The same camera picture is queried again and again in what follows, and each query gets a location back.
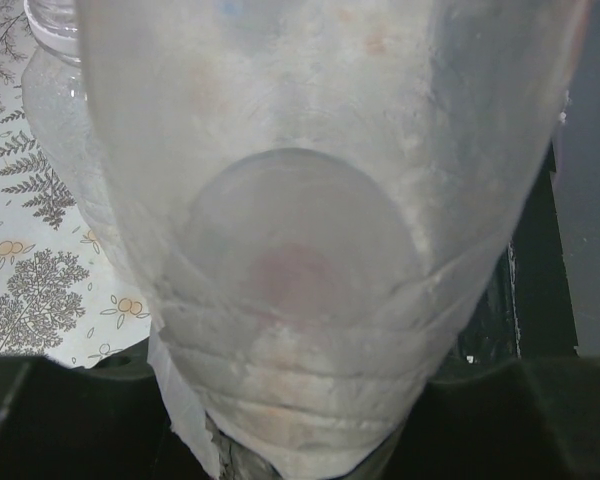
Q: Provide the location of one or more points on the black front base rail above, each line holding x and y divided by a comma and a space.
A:
555, 250

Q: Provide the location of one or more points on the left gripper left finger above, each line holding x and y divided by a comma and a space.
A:
106, 422

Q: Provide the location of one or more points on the floral table mat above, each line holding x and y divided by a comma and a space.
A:
59, 296

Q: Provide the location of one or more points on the red-label clear bottle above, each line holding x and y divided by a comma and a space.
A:
313, 196

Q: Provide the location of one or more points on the clear bottle centre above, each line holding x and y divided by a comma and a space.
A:
55, 105

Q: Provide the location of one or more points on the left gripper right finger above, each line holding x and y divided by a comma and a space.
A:
526, 419

